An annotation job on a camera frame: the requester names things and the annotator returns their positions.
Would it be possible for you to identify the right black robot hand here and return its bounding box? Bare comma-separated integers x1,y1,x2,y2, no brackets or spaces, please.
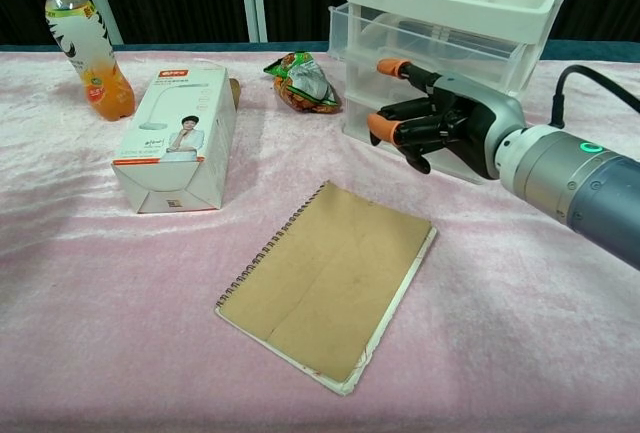
367,57,526,180

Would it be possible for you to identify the clear drawer with divider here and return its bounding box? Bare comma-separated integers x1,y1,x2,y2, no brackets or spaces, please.
327,2,526,92

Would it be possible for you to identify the green orange snack packet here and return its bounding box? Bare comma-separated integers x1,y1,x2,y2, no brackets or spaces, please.
263,51,344,115

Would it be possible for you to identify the pink velvet tablecloth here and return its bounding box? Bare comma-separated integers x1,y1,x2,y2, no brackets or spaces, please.
0,50,640,433

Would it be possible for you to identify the brown spiral notebook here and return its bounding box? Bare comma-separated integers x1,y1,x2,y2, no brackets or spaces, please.
214,180,438,397

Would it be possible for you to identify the white desk lamp box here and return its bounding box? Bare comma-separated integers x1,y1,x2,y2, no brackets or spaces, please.
110,65,239,215

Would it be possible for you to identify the orange juice plastic bottle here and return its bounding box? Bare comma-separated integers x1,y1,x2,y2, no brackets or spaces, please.
38,0,136,123

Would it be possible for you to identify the clear plastic drawer organizer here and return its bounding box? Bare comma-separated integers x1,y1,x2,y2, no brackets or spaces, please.
342,0,584,185

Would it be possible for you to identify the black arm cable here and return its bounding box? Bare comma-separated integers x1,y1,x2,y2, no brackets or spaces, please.
552,65,640,129

